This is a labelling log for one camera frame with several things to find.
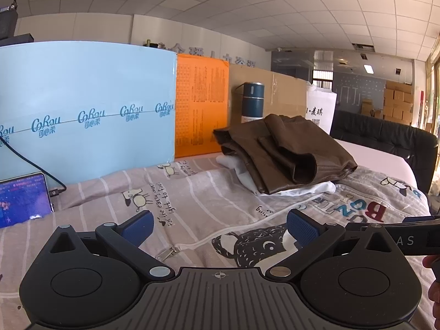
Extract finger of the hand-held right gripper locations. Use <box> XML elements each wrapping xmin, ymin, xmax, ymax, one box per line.
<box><xmin>402</xmin><ymin>215</ymin><xmax>440</xmax><ymax>224</ymax></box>
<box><xmin>345</xmin><ymin>220</ymin><xmax>440</xmax><ymax>234</ymax></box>

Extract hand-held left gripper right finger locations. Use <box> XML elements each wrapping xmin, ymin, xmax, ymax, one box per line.
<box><xmin>265</xmin><ymin>209</ymin><xmax>396</xmax><ymax>281</ymax></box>

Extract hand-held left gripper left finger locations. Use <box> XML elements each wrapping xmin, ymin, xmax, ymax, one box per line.
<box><xmin>45</xmin><ymin>210</ymin><xmax>176</xmax><ymax>281</ymax></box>

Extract brown leather pants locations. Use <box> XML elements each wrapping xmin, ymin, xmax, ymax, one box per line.
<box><xmin>213</xmin><ymin>113</ymin><xmax>359</xmax><ymax>195</ymax></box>

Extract person's right hand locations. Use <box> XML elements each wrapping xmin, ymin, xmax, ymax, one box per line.
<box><xmin>422</xmin><ymin>254</ymin><xmax>440</xmax><ymax>317</ymax></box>

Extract white garment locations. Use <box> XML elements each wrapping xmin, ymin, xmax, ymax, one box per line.
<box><xmin>216</xmin><ymin>154</ymin><xmax>337</xmax><ymax>197</ymax></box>

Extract pink mattress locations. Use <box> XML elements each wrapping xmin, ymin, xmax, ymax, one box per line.
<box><xmin>335</xmin><ymin>139</ymin><xmax>418</xmax><ymax>188</ymax></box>

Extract printed striped bedsheet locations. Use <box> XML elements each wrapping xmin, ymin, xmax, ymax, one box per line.
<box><xmin>0</xmin><ymin>156</ymin><xmax>432</xmax><ymax>305</ymax></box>

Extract black leather sofa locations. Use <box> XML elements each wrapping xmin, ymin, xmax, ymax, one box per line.
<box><xmin>330</xmin><ymin>110</ymin><xmax>439</xmax><ymax>193</ymax></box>

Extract black smartphone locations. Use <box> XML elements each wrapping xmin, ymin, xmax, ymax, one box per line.
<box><xmin>0</xmin><ymin>172</ymin><xmax>55</xmax><ymax>229</ymax></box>

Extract stack of cardboard boxes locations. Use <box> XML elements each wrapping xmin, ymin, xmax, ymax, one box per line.
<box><xmin>361</xmin><ymin>80</ymin><xmax>415</xmax><ymax>126</ymax></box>

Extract white printed bag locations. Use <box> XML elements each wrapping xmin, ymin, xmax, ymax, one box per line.
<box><xmin>304</xmin><ymin>82</ymin><xmax>338</xmax><ymax>136</ymax></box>

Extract brown cardboard box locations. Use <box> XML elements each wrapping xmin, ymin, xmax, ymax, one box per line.
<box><xmin>227</xmin><ymin>64</ymin><xmax>308</xmax><ymax>128</ymax></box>

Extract teal thermos bottle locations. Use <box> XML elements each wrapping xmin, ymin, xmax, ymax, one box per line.
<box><xmin>235</xmin><ymin>82</ymin><xmax>265</xmax><ymax>124</ymax></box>

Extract orange printed box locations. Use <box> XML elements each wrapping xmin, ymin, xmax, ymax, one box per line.
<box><xmin>175</xmin><ymin>54</ymin><xmax>230</xmax><ymax>159</ymax></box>

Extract black flat device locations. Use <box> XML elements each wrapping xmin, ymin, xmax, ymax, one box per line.
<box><xmin>0</xmin><ymin>33</ymin><xmax>35</xmax><ymax>47</ymax></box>

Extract black charging cable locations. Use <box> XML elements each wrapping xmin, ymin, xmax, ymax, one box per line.
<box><xmin>0</xmin><ymin>134</ymin><xmax>67</xmax><ymax>198</ymax></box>

